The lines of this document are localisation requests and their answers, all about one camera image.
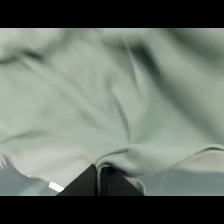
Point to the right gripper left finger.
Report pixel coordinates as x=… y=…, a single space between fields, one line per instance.
x=85 y=183

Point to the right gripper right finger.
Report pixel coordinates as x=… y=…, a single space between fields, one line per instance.
x=115 y=185

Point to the pale grey-green shirt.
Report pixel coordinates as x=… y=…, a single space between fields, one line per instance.
x=100 y=100

